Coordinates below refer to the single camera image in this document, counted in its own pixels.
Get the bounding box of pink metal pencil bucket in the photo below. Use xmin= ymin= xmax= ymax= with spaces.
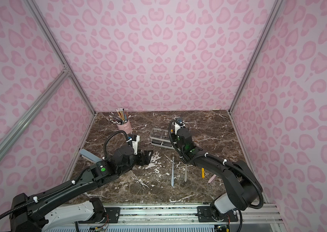
xmin=117 ymin=121 xmax=132 ymax=134

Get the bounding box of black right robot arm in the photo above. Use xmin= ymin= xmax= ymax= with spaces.
xmin=168 ymin=117 xmax=264 ymax=220

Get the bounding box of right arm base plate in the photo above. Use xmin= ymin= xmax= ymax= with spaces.
xmin=196 ymin=206 xmax=239 ymax=223

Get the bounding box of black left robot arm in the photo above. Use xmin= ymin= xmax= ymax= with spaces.
xmin=0 ymin=131 xmax=153 ymax=232

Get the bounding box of cream toothbrush holder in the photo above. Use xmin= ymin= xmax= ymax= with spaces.
xmin=149 ymin=128 xmax=174 ymax=150

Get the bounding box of aluminium front rail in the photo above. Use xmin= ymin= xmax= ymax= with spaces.
xmin=46 ymin=203 xmax=287 ymax=232

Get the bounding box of bundle of coloured pencils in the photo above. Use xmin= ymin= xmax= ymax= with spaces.
xmin=109 ymin=108 xmax=129 ymax=125

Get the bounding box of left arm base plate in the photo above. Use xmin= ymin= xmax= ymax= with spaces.
xmin=85 ymin=207 xmax=121 ymax=224

